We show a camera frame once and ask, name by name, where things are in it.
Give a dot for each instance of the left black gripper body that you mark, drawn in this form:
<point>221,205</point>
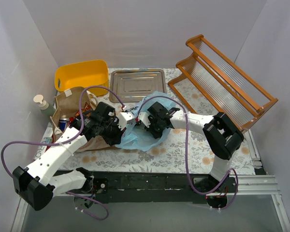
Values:
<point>116,135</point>

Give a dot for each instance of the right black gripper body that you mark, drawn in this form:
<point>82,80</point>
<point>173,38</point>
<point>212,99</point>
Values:
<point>153,129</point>

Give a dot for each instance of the light blue plastic bag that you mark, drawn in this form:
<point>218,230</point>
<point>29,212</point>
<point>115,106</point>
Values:
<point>136,137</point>

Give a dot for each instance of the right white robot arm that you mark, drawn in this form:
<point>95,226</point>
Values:
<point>223,137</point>

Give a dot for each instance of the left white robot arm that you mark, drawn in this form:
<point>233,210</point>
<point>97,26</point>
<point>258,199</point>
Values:
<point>45,167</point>

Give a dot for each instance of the red snack packet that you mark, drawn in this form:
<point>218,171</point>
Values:
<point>86,108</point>

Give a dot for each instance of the brown burlap tote bag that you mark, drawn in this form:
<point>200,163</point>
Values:
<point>67,104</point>

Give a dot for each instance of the blue drink can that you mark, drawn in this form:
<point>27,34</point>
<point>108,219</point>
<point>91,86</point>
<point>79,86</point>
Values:
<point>63,123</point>

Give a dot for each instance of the silver metal tray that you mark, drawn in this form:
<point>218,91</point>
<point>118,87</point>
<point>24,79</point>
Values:
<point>134,85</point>

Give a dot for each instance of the floral table mat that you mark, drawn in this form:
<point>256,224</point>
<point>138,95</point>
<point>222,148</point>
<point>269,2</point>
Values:
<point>169,156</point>

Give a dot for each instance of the yellow plastic basket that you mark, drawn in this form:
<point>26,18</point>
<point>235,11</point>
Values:
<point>82,74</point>

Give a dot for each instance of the green pump bottle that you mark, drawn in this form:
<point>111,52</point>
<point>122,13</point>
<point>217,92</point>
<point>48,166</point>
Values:
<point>46,108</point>

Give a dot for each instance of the orange wooden rack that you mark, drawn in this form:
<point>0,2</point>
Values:
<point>227,87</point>

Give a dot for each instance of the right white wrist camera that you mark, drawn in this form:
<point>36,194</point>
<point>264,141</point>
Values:
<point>143,118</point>

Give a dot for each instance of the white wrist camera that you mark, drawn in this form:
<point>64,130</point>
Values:
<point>125,117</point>
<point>143,118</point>

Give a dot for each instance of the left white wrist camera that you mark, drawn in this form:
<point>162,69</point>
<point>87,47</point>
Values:
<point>125,117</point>

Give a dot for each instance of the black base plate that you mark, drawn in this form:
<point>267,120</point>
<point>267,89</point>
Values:
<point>118,187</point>

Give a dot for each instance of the aluminium frame rail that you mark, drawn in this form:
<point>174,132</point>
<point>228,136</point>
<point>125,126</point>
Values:
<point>255,184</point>

